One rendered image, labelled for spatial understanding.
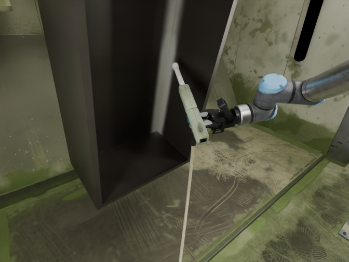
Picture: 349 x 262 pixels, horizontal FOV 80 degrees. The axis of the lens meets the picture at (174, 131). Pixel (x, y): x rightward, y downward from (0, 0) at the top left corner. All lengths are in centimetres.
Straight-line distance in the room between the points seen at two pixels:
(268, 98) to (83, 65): 65
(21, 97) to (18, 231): 92
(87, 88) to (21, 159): 128
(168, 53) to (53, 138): 113
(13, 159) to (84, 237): 76
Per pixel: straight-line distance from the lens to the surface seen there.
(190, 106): 86
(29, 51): 207
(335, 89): 77
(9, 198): 191
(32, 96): 194
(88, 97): 67
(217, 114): 90
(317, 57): 249
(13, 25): 211
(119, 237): 150
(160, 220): 155
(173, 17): 120
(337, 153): 263
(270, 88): 86
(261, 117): 96
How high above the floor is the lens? 126
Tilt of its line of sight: 29 degrees down
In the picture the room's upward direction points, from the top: 2 degrees clockwise
